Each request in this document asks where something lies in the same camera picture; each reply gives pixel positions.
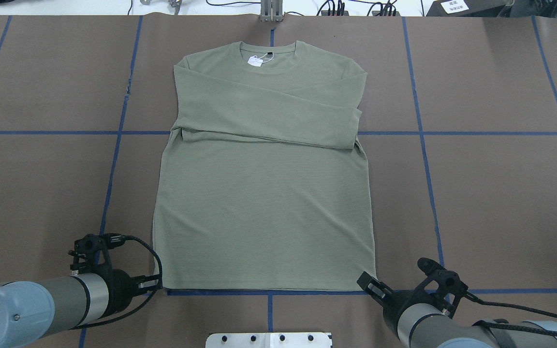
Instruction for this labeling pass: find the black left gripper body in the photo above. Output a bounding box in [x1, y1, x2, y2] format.
[68, 233, 136, 315]

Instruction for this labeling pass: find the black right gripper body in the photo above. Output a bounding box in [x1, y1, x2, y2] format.
[380, 258, 475, 324]

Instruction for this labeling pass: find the olive green long-sleeve shirt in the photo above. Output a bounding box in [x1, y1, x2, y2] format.
[152, 41, 376, 291]

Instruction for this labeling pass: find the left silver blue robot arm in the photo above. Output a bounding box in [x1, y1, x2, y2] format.
[0, 233, 163, 348]

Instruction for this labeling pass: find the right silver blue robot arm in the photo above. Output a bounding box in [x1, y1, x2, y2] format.
[357, 258, 557, 348]

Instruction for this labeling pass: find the white shirt tag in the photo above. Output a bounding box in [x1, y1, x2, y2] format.
[247, 53, 274, 67]

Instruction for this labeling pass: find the black laptop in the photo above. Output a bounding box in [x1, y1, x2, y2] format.
[425, 0, 557, 18]

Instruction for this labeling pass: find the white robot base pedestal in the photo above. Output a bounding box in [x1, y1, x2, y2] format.
[205, 332, 333, 348]

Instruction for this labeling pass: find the aluminium frame post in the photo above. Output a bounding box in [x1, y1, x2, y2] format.
[259, 0, 284, 23]

